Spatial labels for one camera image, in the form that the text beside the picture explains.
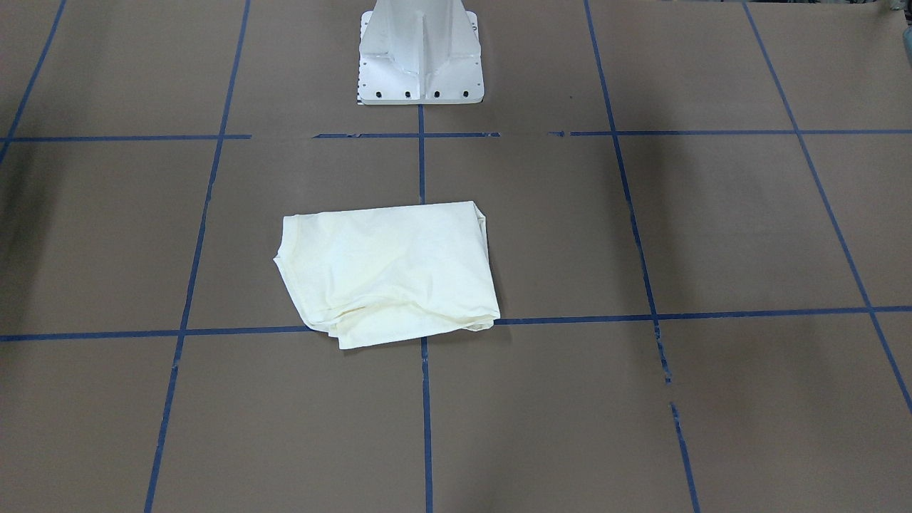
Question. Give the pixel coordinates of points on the cream long-sleeve cat shirt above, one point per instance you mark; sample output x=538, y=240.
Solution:
x=368, y=277

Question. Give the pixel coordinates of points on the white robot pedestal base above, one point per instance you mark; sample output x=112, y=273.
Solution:
x=419, y=53

